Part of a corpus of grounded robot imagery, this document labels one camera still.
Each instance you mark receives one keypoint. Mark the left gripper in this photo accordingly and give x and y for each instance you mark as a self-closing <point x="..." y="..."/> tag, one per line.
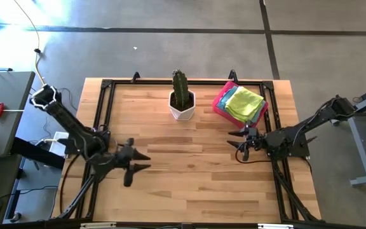
<point x="121" y="159"/>

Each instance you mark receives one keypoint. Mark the black aluminium frame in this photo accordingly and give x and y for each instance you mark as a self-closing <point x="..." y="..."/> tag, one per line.
<point x="151" y="82"/>

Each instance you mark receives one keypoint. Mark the white electronics box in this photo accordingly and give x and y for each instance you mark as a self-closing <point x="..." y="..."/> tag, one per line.
<point x="56" y="144"/>

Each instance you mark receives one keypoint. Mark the silver metal bracket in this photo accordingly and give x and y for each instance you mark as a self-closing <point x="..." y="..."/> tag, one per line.
<point x="275" y="226"/>
<point x="97" y="225"/>

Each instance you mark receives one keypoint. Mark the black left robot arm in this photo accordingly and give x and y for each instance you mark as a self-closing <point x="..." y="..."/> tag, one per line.
<point x="71" y="127"/>

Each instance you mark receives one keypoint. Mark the pink plastic bin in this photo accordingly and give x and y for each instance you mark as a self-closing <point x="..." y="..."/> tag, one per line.
<point x="229" y="85"/>

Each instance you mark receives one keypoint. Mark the green cactus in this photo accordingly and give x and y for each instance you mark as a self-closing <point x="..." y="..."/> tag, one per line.
<point x="180" y="89"/>

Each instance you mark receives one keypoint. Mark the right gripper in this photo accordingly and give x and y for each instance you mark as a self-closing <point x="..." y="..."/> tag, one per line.
<point x="255" y="140"/>

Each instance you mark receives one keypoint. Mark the blue microfiber towel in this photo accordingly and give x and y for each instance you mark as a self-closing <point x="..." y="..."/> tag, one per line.
<point x="226" y="100"/>

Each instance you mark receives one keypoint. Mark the grey metal table frame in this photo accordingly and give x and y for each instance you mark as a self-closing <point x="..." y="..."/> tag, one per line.
<point x="361" y="149"/>

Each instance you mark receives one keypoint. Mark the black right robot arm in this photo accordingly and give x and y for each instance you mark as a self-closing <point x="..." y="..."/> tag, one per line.
<point x="307" y="127"/>

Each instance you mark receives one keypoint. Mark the dark grey side table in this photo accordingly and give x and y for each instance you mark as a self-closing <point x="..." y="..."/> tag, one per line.
<point x="8" y="92"/>

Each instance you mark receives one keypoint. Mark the green microfiber towel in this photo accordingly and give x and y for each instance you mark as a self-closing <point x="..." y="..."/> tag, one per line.
<point x="243" y="105"/>

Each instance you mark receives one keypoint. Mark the white faceted plant pot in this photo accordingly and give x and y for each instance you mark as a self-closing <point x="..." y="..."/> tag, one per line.
<point x="183" y="115"/>

